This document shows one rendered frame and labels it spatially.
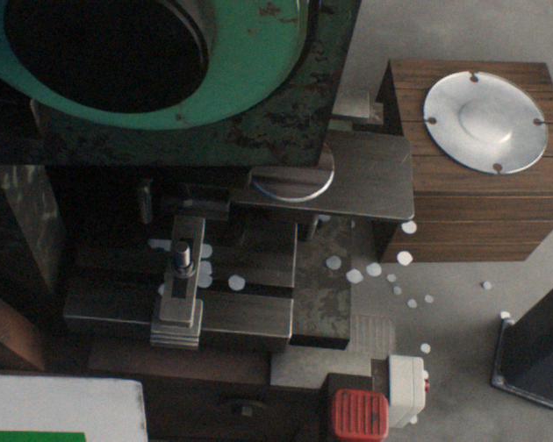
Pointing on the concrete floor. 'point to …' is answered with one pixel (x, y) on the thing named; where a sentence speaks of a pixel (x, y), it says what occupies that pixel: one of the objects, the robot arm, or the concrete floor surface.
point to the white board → (60, 408)
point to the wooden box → (395, 87)
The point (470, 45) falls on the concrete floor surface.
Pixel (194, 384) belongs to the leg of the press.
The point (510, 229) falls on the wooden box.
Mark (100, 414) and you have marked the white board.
